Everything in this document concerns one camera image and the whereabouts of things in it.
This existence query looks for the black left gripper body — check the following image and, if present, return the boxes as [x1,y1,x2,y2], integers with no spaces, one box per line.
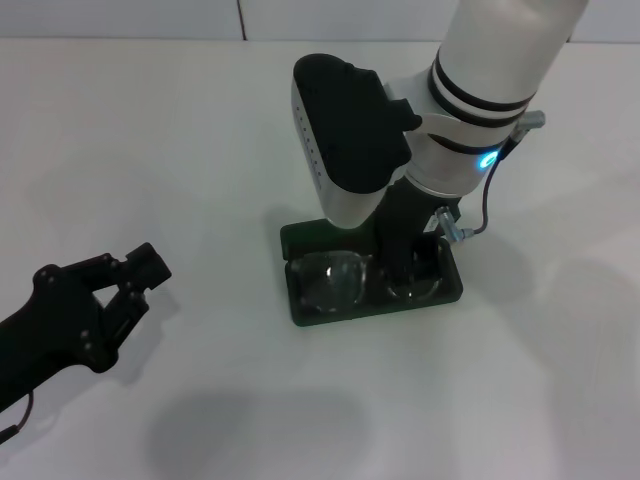
[0,263,121,416]

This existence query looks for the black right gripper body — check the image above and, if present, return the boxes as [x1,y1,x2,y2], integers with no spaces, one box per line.
[367,177,464,282]

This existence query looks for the clear white glasses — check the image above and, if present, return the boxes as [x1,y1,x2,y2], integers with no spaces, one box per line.
[291,249,445,312]

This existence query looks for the green glasses case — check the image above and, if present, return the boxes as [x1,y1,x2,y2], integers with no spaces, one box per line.
[279,217,464,330]

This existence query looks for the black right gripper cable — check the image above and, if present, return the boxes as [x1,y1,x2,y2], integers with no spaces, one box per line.
[432,110,549,247]

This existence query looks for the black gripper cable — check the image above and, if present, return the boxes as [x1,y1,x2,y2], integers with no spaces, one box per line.
[432,110,549,247]
[0,388,36,442]

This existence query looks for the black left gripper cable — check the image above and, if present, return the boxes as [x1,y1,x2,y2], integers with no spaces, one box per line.
[0,388,36,442]

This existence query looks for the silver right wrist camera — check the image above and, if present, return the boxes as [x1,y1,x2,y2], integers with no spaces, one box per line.
[291,53,424,230]

